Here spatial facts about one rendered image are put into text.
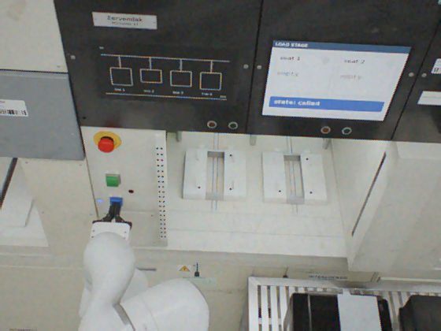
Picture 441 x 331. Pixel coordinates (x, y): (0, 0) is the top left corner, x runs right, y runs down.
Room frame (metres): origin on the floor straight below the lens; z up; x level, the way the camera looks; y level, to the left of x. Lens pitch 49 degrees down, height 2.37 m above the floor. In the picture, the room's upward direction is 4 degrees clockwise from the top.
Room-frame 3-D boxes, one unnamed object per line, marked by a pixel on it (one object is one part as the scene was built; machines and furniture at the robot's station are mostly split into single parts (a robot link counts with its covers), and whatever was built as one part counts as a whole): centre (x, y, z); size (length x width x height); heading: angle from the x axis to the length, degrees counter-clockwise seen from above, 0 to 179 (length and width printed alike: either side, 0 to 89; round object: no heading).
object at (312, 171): (1.25, -0.26, 0.89); 0.22 x 0.21 x 0.04; 2
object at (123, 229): (0.79, 0.28, 1.10); 0.11 x 0.10 x 0.07; 2
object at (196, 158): (1.24, 0.01, 0.89); 0.22 x 0.21 x 0.04; 2
